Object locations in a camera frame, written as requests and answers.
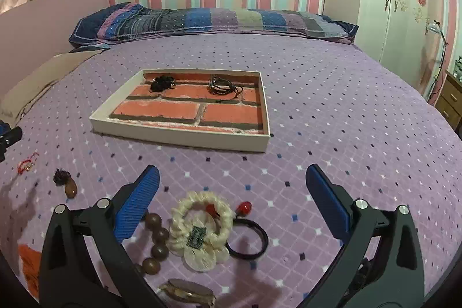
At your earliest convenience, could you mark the wristwatch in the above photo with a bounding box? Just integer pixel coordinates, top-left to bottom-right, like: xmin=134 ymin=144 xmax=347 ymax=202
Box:
xmin=159 ymin=278 xmax=217 ymax=308

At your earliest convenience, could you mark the purple diamond-patterned blanket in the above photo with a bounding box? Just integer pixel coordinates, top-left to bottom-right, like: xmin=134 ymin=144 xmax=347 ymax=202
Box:
xmin=0 ymin=32 xmax=462 ymax=308

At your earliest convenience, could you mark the wooden nightstand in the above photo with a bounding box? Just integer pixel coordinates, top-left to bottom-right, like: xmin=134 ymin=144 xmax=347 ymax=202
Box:
xmin=435 ymin=70 xmax=462 ymax=121

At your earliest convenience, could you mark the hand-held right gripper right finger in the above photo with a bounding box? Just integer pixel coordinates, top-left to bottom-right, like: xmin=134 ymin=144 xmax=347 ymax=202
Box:
xmin=305 ymin=164 xmax=426 ymax=308

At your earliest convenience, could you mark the black hair tie red bead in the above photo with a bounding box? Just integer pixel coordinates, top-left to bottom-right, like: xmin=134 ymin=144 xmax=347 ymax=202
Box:
xmin=226 ymin=200 xmax=269 ymax=260

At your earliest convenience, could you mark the orange scrunchie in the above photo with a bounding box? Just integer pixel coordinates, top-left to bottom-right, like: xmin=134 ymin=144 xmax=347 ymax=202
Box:
xmin=18 ymin=245 xmax=42 ymax=294

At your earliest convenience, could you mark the cream scrunchie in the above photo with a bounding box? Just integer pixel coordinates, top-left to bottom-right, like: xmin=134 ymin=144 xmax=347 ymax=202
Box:
xmin=169 ymin=191 xmax=234 ymax=272

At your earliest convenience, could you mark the striped patchwork pillow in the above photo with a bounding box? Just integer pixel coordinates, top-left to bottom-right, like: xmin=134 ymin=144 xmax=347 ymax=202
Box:
xmin=68 ymin=2 xmax=359 ymax=51

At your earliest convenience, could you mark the desk lamp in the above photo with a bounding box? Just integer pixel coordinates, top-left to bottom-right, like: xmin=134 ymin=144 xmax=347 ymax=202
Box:
xmin=425 ymin=19 xmax=450 ymax=103

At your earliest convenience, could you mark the wooden bead bracelet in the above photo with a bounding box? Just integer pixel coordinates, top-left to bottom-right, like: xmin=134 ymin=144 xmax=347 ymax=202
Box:
xmin=135 ymin=212 xmax=170 ymax=276

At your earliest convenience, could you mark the brown pendant with tassel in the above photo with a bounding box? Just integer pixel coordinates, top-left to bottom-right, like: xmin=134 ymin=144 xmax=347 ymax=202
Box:
xmin=53 ymin=168 xmax=78 ymax=199

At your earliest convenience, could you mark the black cord bracelet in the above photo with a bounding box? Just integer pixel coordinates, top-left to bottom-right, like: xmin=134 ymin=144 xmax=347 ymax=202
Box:
xmin=207 ymin=75 xmax=243 ymax=103

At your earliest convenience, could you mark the red string bracelet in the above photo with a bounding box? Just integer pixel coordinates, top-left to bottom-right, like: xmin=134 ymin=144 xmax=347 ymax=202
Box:
xmin=17 ymin=151 xmax=40 ymax=173

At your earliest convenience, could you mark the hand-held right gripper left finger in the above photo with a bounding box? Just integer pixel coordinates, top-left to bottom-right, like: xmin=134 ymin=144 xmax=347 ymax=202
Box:
xmin=39 ymin=165 xmax=161 ymax=308

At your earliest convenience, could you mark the white wardrobe with decals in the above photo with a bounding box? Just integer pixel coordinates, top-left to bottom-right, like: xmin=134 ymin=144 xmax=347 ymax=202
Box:
xmin=355 ymin=0 xmax=452 ymax=85

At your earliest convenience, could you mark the white tray with brick lining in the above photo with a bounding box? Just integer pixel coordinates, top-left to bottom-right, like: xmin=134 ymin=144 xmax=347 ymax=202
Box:
xmin=89 ymin=68 xmax=271 ymax=153

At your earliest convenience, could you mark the pink headboard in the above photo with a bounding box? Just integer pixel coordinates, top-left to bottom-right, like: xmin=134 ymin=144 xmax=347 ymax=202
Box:
xmin=0 ymin=0 xmax=116 ymax=99

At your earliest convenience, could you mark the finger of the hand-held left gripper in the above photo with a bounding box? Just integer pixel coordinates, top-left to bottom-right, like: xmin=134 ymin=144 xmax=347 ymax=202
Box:
xmin=0 ymin=120 xmax=22 ymax=162

